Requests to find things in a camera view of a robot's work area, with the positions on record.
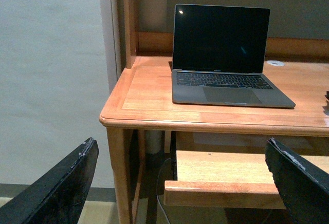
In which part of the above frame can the white pipe with grey base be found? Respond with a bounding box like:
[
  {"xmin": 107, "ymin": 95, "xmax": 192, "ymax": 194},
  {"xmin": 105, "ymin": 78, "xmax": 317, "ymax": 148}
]
[{"xmin": 145, "ymin": 130, "xmax": 162, "ymax": 155}]

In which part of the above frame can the wooden keyboard tray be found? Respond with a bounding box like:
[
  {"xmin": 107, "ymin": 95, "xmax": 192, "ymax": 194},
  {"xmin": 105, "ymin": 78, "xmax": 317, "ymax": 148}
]
[{"xmin": 163, "ymin": 150, "xmax": 329, "ymax": 210}]

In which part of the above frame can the black grey computer mouse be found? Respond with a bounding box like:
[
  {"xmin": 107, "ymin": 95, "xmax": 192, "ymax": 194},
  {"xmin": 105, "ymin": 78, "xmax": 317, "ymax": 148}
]
[{"xmin": 325, "ymin": 91, "xmax": 329, "ymax": 102}]

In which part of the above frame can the white desk cable grommet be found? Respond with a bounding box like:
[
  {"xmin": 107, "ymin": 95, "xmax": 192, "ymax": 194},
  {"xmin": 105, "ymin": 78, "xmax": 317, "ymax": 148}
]
[{"xmin": 266, "ymin": 60, "xmax": 285, "ymax": 67}]

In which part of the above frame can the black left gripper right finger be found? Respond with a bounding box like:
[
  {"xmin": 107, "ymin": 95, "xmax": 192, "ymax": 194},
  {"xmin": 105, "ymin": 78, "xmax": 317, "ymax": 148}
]
[{"xmin": 265, "ymin": 138, "xmax": 328, "ymax": 223}]

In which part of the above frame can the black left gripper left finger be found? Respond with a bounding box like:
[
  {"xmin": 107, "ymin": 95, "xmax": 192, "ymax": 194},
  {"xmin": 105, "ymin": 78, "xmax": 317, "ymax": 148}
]
[{"xmin": 1, "ymin": 138, "xmax": 99, "ymax": 223}]

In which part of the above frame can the wooden desk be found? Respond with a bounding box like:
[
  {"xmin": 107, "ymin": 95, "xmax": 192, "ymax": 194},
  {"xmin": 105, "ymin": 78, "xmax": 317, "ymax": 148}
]
[{"xmin": 99, "ymin": 0, "xmax": 328, "ymax": 223}]

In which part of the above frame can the grey open laptop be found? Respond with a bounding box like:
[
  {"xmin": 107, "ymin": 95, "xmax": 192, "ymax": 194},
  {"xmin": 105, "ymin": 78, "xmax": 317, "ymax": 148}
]
[{"xmin": 172, "ymin": 4, "xmax": 295, "ymax": 108}]

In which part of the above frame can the grey power cable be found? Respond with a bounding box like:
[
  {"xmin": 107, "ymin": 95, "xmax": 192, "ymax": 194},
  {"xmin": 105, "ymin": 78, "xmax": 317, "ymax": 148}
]
[{"xmin": 156, "ymin": 157, "xmax": 172, "ymax": 224}]

